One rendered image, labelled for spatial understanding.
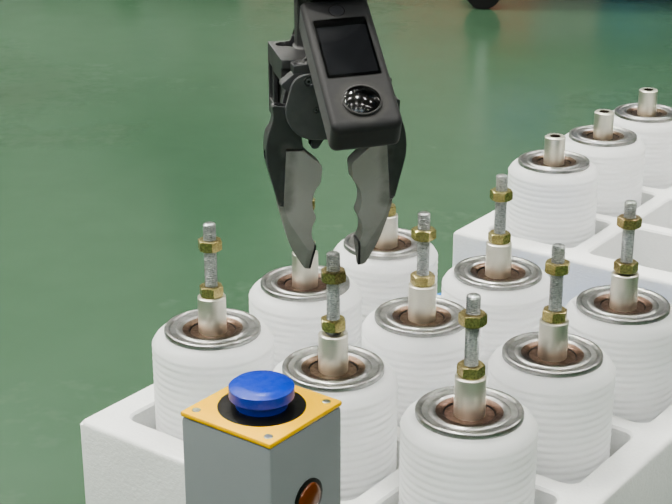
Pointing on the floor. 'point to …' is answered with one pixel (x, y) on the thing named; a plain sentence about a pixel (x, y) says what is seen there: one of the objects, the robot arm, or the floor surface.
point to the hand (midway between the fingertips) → (335, 251)
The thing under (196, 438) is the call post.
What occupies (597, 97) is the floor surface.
